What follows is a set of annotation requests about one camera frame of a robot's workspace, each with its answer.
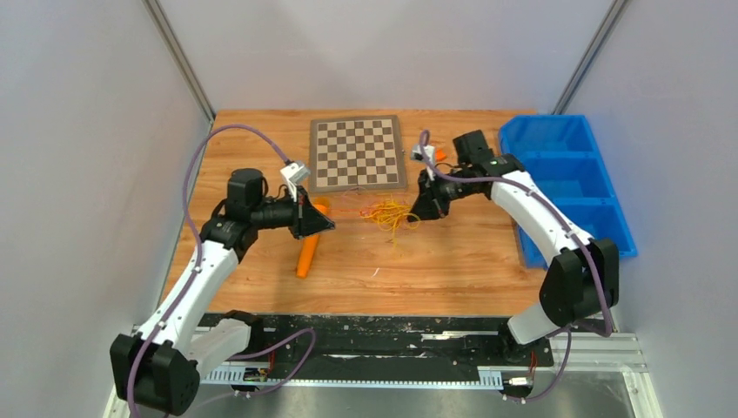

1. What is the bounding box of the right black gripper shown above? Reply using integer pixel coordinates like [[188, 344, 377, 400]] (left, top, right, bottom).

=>
[[408, 166, 480, 223]]

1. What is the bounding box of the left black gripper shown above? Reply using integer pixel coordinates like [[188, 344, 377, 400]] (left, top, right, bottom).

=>
[[250, 185, 334, 239]]

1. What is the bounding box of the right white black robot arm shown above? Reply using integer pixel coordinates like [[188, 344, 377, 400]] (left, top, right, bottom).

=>
[[407, 130, 620, 364]]

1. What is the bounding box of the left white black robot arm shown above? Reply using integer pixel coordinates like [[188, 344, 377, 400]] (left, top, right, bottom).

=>
[[110, 162, 335, 416]]

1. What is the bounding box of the orange carrot toy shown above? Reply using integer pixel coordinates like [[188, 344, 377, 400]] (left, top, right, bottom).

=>
[[296, 197, 331, 279]]

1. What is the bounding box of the wooden chessboard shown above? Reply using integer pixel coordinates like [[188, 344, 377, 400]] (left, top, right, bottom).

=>
[[309, 115, 408, 194]]

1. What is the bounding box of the blue three-compartment bin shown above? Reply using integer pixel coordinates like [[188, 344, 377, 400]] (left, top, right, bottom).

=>
[[498, 115, 638, 258]]

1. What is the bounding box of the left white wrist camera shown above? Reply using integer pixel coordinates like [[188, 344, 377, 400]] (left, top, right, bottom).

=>
[[280, 161, 311, 185]]

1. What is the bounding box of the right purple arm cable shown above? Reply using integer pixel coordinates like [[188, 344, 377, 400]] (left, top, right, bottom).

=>
[[418, 129, 616, 404]]

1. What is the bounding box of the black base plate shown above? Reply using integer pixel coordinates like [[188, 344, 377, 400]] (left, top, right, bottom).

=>
[[196, 312, 556, 383]]

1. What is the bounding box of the right corner aluminium post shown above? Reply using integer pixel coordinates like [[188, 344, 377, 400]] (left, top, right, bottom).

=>
[[550, 0, 631, 115]]

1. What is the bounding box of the corner aluminium post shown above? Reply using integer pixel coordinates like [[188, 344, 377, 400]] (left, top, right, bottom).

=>
[[550, 0, 631, 115], [143, 0, 216, 125]]

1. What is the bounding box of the aluminium frame rail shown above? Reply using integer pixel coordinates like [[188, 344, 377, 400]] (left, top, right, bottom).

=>
[[136, 314, 661, 417]]

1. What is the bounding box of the left corner aluminium post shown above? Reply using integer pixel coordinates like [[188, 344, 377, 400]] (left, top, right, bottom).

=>
[[143, 0, 216, 125]]

